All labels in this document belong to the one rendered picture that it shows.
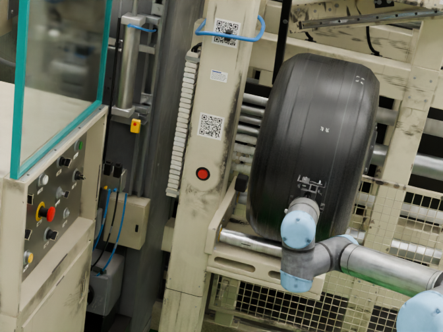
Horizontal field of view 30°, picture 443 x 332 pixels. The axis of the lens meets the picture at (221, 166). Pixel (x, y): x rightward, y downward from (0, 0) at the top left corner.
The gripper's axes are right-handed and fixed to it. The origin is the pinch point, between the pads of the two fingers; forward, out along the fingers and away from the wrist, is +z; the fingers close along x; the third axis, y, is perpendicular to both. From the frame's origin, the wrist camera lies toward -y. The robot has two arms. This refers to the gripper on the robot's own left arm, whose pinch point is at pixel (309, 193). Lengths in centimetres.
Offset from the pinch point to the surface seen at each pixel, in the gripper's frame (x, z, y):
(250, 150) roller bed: 25, 71, -13
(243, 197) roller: 22, 53, -25
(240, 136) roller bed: 29, 71, -10
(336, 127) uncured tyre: -2.4, 12.5, 16.2
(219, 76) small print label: 34.1, 26.4, 19.2
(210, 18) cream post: 40, 25, 35
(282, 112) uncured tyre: 12.8, 13.4, 16.4
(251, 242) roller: 13.8, 24.8, -27.8
